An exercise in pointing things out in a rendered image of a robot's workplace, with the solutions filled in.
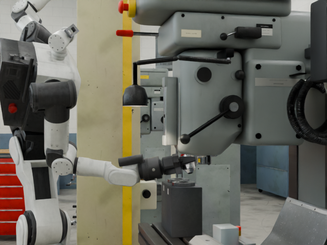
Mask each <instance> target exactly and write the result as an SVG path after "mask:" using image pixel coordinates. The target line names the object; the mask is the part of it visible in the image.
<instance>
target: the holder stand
mask: <svg viewBox="0 0 327 245"><path fill-rule="evenodd" d="M162 226H163V228H164V229H165V230H166V231H167V233H168V234H169V235H170V237H171V238H179V237H195V236H198V235H202V187H201V186H199V185H197V184H195V182H194V181H189V179H188V178H168V179H167V181H162Z"/></svg>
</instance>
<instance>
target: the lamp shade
mask: <svg viewBox="0 0 327 245"><path fill-rule="evenodd" d="M123 106H148V96H147V93H146V90H145V88H143V87H142V86H140V85H136V84H134V85H131V86H128V87H127V88H126V89H125V91H124V94H123Z"/></svg>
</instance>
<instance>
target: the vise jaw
mask: <svg viewBox="0 0 327 245"><path fill-rule="evenodd" d="M189 245H223V244H222V243H220V242H219V241H217V240H215V239H214V238H212V237H211V236H209V235H198V236H195V237H194V238H193V239H192V240H191V241H190V242H189Z"/></svg>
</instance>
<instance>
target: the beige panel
mask: <svg viewBox="0 0 327 245"><path fill-rule="evenodd" d="M119 1H121V0H77V29H78V30H79V32H78V33H77V69H78V72H79V75H80V78H81V86H80V90H79V94H78V98H77V158H78V157H84V158H90V159H94V160H102V161H109V162H111V164H112V165H113V166H115V167H117V168H121V169H122V167H120V166H119V162H118V158H123V157H129V156H134V155H139V154H140V106H123V94H124V91H125V89H126V88H127V87H128V86H131V85H133V62H137V61H139V60H140V35H134V36H133V37H125V36H117V35H116V31H117V30H133V31H134V32H140V24H137V23H135V22H134V21H133V20H132V18H131V17H128V16H127V11H123V13H122V14H120V13H119V11H118V3H119ZM138 223H140V182H139V183H136V185H134V186H132V187H127V186H120V185H113V184H109V183H108V182H107V181H106V180H105V179H104V178H102V177H94V176H80V175H77V176H76V245H140V244H139V242H138Z"/></svg>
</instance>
